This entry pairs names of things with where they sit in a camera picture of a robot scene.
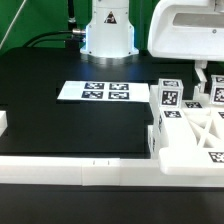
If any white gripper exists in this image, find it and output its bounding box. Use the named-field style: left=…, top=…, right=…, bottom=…
left=147, top=0, right=224, bottom=99

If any white tagged cube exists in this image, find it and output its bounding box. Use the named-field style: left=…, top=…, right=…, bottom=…
left=210, top=75, right=224, bottom=105
left=158, top=79, right=184, bottom=108

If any white chair back frame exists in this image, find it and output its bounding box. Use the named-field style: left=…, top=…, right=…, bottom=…
left=149, top=85, right=224, bottom=176

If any white chair seat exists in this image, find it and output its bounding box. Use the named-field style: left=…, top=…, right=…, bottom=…
left=148, top=125, right=156, bottom=159

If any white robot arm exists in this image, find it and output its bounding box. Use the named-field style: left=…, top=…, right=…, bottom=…
left=80, top=0, right=224, bottom=98

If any thin grey rod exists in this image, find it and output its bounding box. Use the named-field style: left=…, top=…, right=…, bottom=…
left=0, top=0, right=27, bottom=51

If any white left block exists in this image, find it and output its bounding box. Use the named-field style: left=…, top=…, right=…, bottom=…
left=0, top=111, right=8, bottom=137

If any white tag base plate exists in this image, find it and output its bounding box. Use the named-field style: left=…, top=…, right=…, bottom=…
left=58, top=81, right=149, bottom=102

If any black cable with connector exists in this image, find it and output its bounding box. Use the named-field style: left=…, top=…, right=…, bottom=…
left=22, top=27, right=87, bottom=48

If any white front rail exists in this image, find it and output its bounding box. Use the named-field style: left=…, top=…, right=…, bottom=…
left=0, top=156, right=224, bottom=187

